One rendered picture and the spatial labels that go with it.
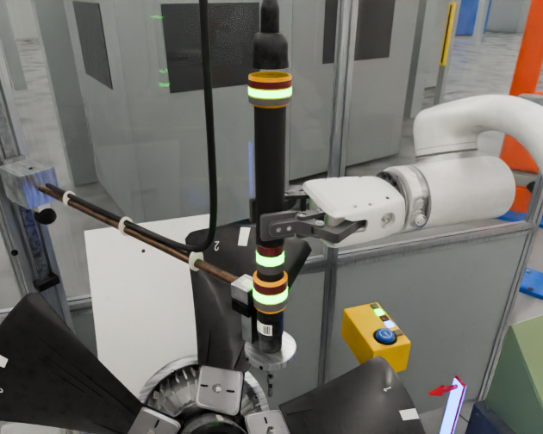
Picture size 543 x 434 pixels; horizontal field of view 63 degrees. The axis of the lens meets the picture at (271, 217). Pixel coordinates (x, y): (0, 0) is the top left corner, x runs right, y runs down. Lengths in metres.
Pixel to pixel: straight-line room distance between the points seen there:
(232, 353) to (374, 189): 0.34
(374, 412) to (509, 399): 0.44
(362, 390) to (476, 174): 0.43
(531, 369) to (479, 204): 0.57
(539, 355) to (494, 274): 0.90
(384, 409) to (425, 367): 1.29
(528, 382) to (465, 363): 1.16
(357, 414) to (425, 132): 0.47
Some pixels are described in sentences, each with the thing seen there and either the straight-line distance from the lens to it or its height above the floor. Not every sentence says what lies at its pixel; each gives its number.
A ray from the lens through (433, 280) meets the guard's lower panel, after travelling 1.80.
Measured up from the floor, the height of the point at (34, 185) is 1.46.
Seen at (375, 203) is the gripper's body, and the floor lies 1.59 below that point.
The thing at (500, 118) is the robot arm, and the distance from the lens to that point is 0.55.
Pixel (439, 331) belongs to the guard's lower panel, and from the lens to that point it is 2.01.
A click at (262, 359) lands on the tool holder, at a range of 0.61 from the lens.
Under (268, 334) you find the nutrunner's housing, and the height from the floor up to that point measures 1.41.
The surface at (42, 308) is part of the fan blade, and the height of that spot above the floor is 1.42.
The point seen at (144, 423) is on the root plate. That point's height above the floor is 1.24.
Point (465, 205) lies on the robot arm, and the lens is 0.59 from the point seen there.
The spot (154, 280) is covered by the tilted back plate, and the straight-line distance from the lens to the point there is 0.95.
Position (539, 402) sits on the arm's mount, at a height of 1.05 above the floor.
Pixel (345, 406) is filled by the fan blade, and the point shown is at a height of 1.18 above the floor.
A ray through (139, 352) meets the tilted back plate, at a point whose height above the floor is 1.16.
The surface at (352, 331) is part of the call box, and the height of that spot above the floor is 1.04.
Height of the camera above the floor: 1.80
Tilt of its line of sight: 27 degrees down
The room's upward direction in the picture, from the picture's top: straight up
